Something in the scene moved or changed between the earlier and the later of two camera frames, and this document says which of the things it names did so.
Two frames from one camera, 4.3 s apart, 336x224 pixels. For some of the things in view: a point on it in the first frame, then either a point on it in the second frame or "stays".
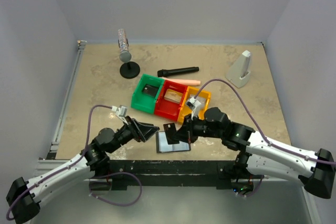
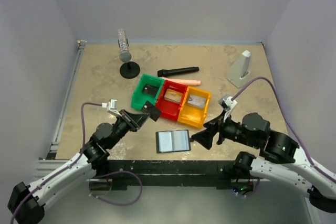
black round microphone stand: (129, 70) stays
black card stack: (150, 90) stays
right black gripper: (186, 132) to (205, 137)
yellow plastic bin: (194, 92) stays
